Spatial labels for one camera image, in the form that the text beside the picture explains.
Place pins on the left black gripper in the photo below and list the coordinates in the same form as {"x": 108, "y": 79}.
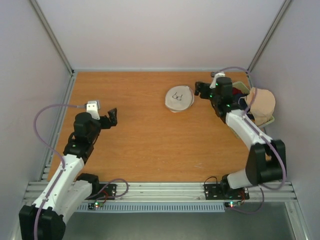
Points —
{"x": 113, "y": 119}

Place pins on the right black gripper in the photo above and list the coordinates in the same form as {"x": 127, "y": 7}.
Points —
{"x": 203, "y": 89}

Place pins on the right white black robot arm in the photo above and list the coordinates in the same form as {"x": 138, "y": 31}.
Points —
{"x": 266, "y": 160}

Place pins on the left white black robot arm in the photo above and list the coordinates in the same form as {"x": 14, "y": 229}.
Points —
{"x": 47, "y": 217}

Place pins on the beige bra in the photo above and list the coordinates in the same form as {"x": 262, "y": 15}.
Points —
{"x": 261, "y": 103}

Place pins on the red garment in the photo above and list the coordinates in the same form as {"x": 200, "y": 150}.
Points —
{"x": 236, "y": 91}

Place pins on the green perforated plastic basket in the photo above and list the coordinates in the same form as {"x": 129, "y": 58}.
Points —
{"x": 245, "y": 90}

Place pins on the navy blue garment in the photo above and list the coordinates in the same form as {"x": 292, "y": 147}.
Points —
{"x": 240, "y": 99}

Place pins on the left circuit board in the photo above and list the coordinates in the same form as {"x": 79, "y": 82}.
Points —
{"x": 95, "y": 205}

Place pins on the circuit board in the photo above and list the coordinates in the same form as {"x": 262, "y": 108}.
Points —
{"x": 233, "y": 204}
{"x": 95, "y": 205}

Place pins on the right circuit board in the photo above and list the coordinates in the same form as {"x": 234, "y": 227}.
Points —
{"x": 233, "y": 204}

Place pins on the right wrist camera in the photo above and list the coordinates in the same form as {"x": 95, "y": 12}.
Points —
{"x": 215, "y": 76}

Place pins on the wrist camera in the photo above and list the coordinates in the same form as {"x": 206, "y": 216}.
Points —
{"x": 92, "y": 107}
{"x": 215, "y": 76}

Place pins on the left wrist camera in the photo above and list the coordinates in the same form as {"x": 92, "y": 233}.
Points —
{"x": 92, "y": 107}

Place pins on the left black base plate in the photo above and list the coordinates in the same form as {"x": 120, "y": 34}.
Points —
{"x": 109, "y": 191}

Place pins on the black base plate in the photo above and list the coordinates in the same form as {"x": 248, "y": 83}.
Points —
{"x": 109, "y": 191}
{"x": 213, "y": 191}

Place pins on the left aluminium side rail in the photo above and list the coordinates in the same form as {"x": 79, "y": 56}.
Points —
{"x": 50, "y": 121}

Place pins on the grey slotted cable duct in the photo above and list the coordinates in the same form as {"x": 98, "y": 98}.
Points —
{"x": 165, "y": 207}

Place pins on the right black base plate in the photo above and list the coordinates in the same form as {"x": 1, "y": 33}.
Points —
{"x": 213, "y": 191}

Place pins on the right aluminium frame post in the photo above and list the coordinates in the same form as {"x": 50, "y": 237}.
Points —
{"x": 285, "y": 5}

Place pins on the aluminium frame post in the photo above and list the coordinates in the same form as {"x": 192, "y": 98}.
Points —
{"x": 40, "y": 14}
{"x": 285, "y": 5}

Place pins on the aluminium front rail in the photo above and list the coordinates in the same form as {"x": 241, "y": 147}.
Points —
{"x": 189, "y": 192}

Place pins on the left aluminium frame post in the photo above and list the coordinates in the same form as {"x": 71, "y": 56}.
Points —
{"x": 40, "y": 14}

